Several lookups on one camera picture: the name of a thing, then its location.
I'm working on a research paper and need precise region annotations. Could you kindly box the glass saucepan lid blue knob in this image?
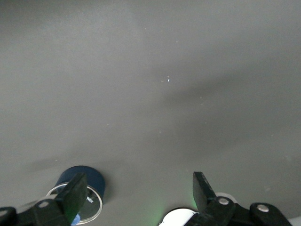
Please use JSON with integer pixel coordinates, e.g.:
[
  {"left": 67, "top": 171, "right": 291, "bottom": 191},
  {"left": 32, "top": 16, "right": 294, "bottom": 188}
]
[{"left": 46, "top": 184, "right": 104, "bottom": 224}]

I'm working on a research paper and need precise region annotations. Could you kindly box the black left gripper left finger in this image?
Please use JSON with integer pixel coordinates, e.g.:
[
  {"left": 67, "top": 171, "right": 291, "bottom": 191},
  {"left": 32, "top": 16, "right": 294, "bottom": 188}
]
[{"left": 32, "top": 172, "right": 88, "bottom": 226}]

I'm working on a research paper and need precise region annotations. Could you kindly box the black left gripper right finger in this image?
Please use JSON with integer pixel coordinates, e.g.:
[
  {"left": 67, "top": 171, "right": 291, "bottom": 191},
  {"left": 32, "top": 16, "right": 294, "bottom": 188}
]
[{"left": 188, "top": 171, "right": 236, "bottom": 226}]

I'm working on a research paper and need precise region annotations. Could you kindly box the dark blue saucepan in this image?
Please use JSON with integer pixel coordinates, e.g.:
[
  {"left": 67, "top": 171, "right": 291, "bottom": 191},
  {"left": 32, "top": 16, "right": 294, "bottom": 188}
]
[{"left": 46, "top": 166, "right": 107, "bottom": 224}]

